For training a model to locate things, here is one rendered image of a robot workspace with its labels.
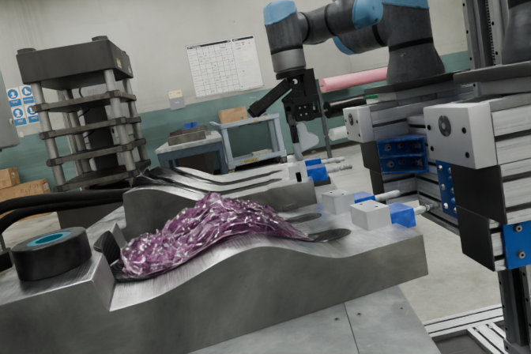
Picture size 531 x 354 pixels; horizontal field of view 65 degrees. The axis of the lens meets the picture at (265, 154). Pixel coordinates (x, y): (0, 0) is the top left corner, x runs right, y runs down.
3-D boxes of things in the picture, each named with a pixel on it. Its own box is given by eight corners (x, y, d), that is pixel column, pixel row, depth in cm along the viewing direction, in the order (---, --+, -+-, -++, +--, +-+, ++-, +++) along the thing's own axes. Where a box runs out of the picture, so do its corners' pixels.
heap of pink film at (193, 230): (282, 216, 71) (273, 171, 70) (321, 244, 54) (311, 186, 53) (126, 257, 65) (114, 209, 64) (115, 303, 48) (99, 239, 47)
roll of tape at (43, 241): (61, 253, 55) (54, 227, 54) (106, 251, 51) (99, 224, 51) (2, 281, 47) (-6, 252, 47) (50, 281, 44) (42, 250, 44)
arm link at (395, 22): (423, 37, 104) (416, -18, 102) (374, 50, 113) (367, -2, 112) (440, 36, 113) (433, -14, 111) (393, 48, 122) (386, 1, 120)
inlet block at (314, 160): (344, 167, 100) (340, 145, 99) (348, 171, 95) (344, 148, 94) (290, 177, 100) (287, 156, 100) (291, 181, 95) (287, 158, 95)
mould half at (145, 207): (311, 194, 107) (302, 143, 105) (321, 224, 81) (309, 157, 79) (125, 228, 110) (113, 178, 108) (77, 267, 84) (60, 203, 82)
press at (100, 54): (164, 197, 603) (132, 55, 579) (152, 224, 452) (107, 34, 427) (99, 212, 591) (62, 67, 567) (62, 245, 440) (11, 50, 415)
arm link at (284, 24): (303, -2, 94) (280, -4, 87) (312, 47, 95) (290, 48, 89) (277, 9, 99) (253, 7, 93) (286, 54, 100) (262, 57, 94)
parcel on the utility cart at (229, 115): (244, 122, 698) (241, 106, 695) (249, 122, 667) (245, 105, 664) (220, 127, 688) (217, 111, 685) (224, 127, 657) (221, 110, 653)
